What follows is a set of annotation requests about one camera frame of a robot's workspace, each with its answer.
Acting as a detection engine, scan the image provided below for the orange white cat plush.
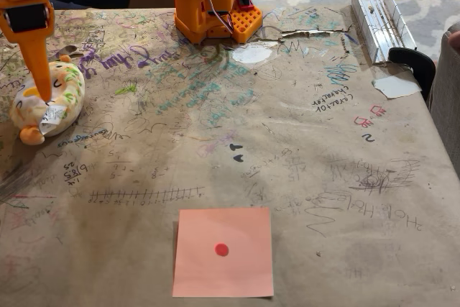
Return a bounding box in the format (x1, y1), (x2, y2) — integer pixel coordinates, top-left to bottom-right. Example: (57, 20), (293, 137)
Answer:
(9, 54), (86, 146)

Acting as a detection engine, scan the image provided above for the pink square sticky note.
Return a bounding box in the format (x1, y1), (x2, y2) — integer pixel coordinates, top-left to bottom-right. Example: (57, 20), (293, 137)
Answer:
(172, 207), (275, 298)

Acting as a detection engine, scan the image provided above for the scribbled brown paper table cover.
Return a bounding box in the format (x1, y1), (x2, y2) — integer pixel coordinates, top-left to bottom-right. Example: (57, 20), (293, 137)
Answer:
(0, 6), (460, 307)

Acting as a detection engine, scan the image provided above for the large black clamp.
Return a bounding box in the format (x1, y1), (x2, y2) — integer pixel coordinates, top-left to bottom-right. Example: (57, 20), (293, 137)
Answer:
(387, 47), (437, 101)

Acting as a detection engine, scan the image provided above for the grey upholstered seat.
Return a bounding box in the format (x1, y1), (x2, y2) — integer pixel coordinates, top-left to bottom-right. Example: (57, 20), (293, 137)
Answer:
(427, 22), (460, 180)

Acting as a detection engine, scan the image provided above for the white red base servo cable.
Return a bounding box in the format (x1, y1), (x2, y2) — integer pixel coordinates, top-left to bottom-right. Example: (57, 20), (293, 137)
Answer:
(205, 0), (235, 34)

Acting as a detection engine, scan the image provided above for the aluminium channel rail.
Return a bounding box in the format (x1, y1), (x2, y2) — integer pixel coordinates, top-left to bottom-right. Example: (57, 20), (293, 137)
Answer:
(351, 0), (418, 65)

